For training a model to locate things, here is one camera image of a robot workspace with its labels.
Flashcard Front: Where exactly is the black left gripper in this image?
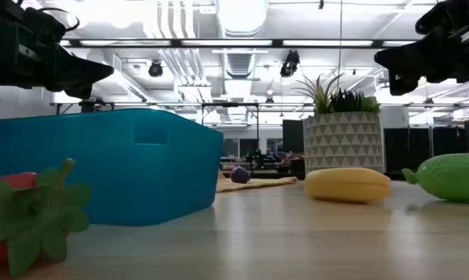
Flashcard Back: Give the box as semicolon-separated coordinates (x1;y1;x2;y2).
0;0;115;100

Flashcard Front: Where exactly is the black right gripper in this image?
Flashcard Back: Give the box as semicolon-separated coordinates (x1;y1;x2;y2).
373;0;469;96

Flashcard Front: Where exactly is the light green ribbed toy fruit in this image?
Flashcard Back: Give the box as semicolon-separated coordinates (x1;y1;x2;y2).
401;152;469;203

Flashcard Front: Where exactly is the yellow toy banana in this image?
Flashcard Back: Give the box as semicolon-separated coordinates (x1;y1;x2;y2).
304;166;393;204

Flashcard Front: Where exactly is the red toy strawberry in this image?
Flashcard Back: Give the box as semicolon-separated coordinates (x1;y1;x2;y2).
0;157;93;278

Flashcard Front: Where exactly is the purple toy eggplant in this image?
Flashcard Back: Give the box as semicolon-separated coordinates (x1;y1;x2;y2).
229;166;252;184

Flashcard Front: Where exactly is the black partition panel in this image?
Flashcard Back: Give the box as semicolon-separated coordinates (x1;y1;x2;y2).
282;119;305;153
383;127;467;175

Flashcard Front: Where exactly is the teal plastic tub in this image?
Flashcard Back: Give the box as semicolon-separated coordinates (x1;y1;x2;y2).
0;107;225;227

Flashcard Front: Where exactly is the succulent in white patterned pot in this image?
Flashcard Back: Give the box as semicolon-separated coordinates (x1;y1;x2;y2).
294;72;386;175

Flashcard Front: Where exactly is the orange waffle cloth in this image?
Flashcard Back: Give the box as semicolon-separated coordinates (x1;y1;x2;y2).
215;170;299;194

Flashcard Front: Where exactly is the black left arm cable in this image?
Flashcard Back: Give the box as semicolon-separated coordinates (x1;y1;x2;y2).
42;6;81;33

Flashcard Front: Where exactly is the black ceiling-hung camera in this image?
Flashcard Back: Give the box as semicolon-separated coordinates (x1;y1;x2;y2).
147;60;164;78
279;49;300;78

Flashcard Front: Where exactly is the black metal rig frame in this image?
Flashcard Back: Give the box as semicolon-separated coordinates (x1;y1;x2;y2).
58;37;418;49

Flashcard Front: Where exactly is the black background workstation frame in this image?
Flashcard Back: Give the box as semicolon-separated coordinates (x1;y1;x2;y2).
201;102;261;151

